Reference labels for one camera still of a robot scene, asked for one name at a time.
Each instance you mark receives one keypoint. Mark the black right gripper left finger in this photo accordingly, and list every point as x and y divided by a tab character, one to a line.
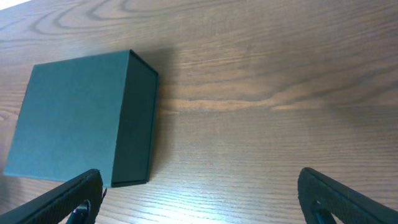
79	200

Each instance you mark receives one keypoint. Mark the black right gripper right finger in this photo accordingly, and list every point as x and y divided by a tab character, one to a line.
323	199

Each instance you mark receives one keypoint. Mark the black gift box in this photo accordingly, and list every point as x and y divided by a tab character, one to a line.
94	112

